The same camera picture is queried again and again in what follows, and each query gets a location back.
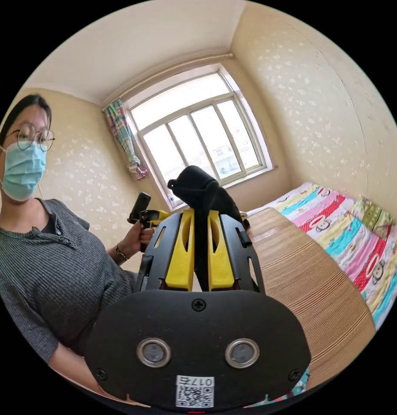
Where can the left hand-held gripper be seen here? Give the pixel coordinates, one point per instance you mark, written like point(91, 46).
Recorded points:
point(146, 218)

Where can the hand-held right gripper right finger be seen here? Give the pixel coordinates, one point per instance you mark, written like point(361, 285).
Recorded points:
point(221, 262)

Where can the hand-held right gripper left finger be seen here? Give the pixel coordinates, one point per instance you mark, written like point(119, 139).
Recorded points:
point(179, 259)

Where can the black pants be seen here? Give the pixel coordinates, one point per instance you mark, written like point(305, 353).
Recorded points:
point(198, 191)

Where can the person's left forearm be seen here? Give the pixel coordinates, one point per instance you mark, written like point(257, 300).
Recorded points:
point(118, 254)

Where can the person's right forearm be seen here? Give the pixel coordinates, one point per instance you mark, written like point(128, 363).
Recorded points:
point(88, 373)

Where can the person's left hand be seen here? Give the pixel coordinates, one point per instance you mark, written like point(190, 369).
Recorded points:
point(135, 240)

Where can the bed with mat and quilt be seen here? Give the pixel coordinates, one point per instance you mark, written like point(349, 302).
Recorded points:
point(298, 275)

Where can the white framed window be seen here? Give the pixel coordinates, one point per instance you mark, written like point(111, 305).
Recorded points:
point(198, 136)

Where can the checked pastel curtain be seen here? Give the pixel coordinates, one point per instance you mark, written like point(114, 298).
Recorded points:
point(123, 133)

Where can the person's body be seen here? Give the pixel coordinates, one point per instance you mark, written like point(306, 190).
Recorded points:
point(46, 253)

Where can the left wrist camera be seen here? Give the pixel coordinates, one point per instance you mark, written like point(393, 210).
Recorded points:
point(139, 204)

